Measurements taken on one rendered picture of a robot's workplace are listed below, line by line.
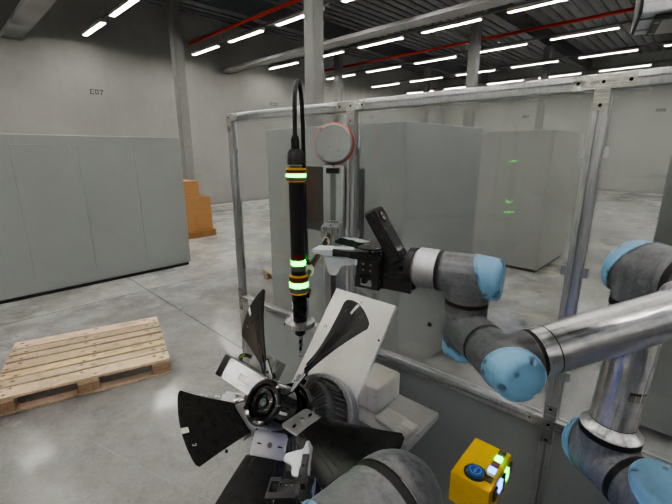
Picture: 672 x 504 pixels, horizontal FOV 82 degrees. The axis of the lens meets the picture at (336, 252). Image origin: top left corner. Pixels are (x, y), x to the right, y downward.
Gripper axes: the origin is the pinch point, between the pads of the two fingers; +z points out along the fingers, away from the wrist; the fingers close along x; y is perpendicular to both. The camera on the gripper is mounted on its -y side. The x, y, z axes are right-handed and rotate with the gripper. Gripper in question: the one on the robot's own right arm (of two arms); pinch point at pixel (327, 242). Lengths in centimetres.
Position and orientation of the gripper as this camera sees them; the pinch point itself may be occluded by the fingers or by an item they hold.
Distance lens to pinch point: 83.2
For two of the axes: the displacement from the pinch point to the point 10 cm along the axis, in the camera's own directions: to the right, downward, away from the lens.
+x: 5.2, -2.2, 8.3
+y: 0.0, 9.7, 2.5
